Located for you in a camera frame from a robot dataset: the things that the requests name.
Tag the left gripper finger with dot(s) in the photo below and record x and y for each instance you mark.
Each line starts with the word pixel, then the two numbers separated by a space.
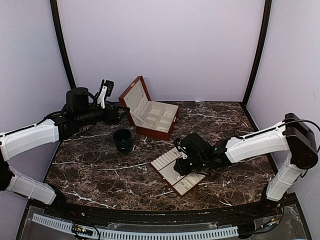
pixel 121 109
pixel 119 117

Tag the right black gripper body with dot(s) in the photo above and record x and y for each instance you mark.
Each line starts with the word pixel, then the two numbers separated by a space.
pixel 185 169

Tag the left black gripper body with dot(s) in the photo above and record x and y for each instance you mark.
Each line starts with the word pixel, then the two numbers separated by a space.
pixel 107 119

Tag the red jewelry tray cream insert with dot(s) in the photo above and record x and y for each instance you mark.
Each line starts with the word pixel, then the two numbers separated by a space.
pixel 164 166

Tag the dark green cup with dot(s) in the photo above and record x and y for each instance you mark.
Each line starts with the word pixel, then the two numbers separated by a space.
pixel 122 139

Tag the red wooden jewelry box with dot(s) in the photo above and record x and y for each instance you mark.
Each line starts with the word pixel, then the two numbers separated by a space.
pixel 150 118

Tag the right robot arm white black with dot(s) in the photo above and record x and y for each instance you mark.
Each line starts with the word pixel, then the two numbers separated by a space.
pixel 292 135

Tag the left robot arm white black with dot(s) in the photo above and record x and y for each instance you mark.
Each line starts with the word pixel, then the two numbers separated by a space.
pixel 82 109

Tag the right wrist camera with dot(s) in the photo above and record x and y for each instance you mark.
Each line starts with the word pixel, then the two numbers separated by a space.
pixel 176 143

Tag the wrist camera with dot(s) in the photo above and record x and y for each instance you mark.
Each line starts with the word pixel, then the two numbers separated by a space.
pixel 176 143
pixel 105 91

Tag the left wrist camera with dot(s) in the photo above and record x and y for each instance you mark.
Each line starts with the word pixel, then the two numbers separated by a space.
pixel 105 91

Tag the left black frame post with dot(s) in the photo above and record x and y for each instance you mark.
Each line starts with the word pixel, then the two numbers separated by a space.
pixel 61 43

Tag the black frame post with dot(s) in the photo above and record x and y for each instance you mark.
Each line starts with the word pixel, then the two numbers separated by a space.
pixel 258 53
pixel 61 43

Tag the black front table rail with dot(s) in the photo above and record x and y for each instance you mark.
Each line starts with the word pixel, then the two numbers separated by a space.
pixel 234 215

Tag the white slotted cable duct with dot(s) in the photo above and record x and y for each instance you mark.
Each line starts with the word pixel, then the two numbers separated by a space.
pixel 119 231

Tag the right black frame post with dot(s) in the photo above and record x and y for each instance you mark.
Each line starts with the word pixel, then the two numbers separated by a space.
pixel 258 53

